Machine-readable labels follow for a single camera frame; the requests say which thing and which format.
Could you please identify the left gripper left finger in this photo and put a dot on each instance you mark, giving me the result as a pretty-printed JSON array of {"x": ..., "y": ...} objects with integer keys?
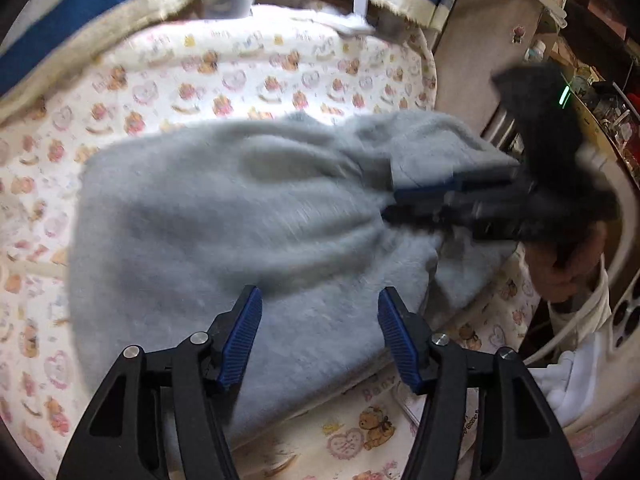
[{"x": 121, "y": 433}]

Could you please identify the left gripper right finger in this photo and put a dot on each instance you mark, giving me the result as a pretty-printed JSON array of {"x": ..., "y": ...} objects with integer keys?
[{"x": 517, "y": 434}]

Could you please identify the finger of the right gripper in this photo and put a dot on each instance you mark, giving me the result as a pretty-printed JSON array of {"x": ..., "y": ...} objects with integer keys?
[
  {"x": 484, "y": 216},
  {"x": 463, "y": 181}
]

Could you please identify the grey sweat pants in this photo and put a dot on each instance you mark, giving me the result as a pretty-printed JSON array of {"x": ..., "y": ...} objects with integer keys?
[{"x": 171, "y": 228}]

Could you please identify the person's right hand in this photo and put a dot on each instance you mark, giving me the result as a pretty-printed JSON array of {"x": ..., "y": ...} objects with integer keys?
[{"x": 556, "y": 282}]

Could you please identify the beige cabinet panel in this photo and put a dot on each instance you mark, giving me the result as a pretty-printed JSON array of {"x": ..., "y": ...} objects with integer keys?
[{"x": 480, "y": 38}]

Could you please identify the cluttered shelf unit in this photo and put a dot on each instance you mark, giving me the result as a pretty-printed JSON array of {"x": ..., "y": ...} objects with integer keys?
[{"x": 604, "y": 34}]

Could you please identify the white LED desk lamp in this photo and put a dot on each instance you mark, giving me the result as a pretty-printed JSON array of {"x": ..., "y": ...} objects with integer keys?
[{"x": 356, "y": 24}]

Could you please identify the baby bear print bedsheet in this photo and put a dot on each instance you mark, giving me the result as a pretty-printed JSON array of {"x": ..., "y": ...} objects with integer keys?
[{"x": 167, "y": 78}]

